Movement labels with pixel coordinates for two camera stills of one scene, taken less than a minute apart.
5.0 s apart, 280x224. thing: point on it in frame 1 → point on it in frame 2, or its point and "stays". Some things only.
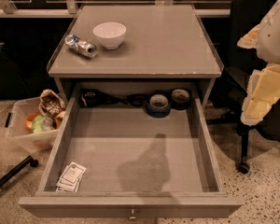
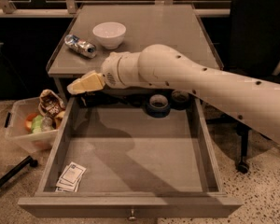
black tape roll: [180, 98] stays
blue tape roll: [159, 106] stays
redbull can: [85, 48] stays
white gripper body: [274, 39] → [110, 69]
